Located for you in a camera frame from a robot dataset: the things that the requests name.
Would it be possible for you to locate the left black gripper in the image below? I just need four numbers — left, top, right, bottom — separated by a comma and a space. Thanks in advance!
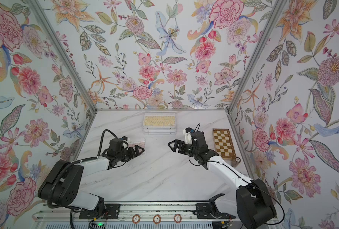
116, 144, 145, 164

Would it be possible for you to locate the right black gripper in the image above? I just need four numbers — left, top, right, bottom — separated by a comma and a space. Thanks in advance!
169, 140, 200, 158

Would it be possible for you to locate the pink keyboard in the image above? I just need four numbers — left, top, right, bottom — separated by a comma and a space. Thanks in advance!
128, 139, 146, 154
143, 129, 176, 135

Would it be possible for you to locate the white keyboard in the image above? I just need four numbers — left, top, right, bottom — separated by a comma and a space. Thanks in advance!
143, 132, 176, 135
143, 127, 176, 130

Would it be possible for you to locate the yellow keyboard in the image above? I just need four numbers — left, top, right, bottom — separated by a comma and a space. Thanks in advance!
144, 132, 176, 135
143, 113, 176, 128
143, 129, 176, 132

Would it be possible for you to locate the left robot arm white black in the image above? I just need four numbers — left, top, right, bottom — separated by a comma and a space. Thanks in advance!
38, 138, 145, 214

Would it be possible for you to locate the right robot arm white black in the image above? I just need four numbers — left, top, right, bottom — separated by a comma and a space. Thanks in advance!
168, 128, 277, 229

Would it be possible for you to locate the wooden chessboard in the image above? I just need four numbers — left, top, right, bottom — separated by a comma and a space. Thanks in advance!
212, 128, 236, 160

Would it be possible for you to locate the brown cylindrical can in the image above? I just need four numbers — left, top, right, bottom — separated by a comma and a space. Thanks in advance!
231, 156, 242, 168

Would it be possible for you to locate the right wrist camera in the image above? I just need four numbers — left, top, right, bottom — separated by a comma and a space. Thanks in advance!
183, 130, 192, 144

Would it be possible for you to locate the right black cable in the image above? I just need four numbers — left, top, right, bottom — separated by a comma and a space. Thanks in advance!
188, 123, 285, 229

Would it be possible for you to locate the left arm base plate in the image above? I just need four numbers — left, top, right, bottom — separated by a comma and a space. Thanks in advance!
79, 202, 120, 220

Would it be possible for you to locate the aluminium front rail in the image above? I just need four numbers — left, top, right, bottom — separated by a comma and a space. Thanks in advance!
32, 201, 240, 224

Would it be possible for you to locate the left orange ring marker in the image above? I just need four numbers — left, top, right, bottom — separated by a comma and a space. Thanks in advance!
132, 214, 140, 224

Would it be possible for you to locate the orange ring marker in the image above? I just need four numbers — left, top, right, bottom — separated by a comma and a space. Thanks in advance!
132, 214, 140, 224
153, 215, 161, 225
174, 214, 182, 224

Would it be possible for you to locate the left black cable bundle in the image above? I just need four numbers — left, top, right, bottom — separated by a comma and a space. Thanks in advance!
47, 129, 121, 229

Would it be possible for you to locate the middle orange ring marker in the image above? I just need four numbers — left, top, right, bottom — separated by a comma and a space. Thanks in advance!
153, 215, 161, 225

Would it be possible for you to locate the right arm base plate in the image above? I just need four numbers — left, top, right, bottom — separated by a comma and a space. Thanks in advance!
193, 193, 236, 219

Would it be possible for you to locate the right orange ring marker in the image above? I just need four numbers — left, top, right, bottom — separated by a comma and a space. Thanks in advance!
174, 214, 182, 224

